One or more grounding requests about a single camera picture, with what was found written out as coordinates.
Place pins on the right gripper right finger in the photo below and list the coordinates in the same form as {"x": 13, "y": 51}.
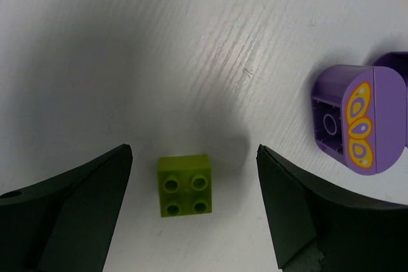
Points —
{"x": 316, "y": 225}

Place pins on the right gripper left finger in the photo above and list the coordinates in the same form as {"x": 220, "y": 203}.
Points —
{"x": 65, "y": 223}

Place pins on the green lego brick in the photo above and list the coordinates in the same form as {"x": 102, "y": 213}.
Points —
{"x": 184, "y": 185}

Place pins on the purple butterfly lego block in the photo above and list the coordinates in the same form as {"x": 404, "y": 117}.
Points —
{"x": 360, "y": 113}

